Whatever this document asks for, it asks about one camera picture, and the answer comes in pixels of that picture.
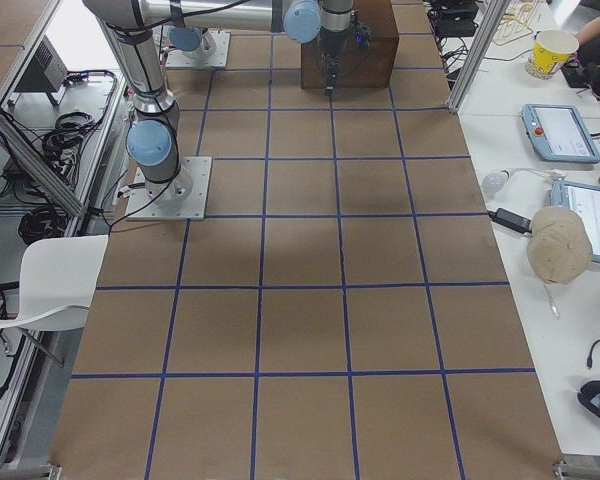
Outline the black idle gripper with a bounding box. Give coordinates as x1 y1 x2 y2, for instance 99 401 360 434
319 19 369 96

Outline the dark wooden drawer cabinet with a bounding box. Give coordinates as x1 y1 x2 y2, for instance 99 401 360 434
321 1 399 90

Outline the white light bulb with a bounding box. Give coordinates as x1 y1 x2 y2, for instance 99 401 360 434
481 170 512 196

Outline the yellow popcorn bucket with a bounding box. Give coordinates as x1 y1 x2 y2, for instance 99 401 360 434
525 30 579 80

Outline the upper blue teach pendant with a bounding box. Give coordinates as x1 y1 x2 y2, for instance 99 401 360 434
521 104 600 164

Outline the blue teach pendant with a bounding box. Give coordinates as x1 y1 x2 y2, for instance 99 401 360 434
549 180 600 263
521 104 600 164

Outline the black power adapter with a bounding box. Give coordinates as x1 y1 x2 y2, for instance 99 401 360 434
488 208 531 234

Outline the brown paper table cover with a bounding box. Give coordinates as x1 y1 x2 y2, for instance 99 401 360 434
50 1 560 479

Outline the grey electronics box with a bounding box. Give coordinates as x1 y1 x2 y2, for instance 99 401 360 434
14 36 68 107

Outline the beige baseball cap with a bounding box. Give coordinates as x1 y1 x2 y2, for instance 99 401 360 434
527 206 593 284

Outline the lower blue teach pendant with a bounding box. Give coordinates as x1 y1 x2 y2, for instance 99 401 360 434
549 180 600 263

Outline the white plastic chair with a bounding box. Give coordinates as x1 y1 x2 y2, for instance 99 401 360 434
0 235 109 332

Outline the aluminium frame post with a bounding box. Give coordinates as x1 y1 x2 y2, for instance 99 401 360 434
447 0 509 113

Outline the black cable bundle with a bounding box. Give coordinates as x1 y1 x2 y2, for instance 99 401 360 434
41 111 97 171

